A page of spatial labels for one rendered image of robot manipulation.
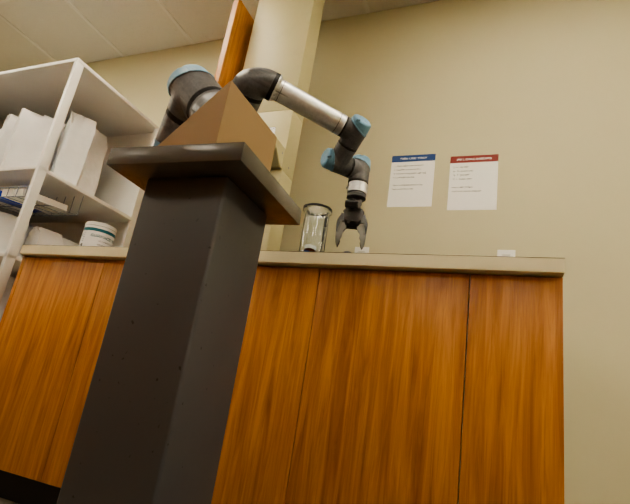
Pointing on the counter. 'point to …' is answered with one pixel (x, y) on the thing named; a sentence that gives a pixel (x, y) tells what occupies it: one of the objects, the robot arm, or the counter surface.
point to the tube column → (285, 42)
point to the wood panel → (234, 44)
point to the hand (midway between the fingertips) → (349, 244)
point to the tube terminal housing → (290, 129)
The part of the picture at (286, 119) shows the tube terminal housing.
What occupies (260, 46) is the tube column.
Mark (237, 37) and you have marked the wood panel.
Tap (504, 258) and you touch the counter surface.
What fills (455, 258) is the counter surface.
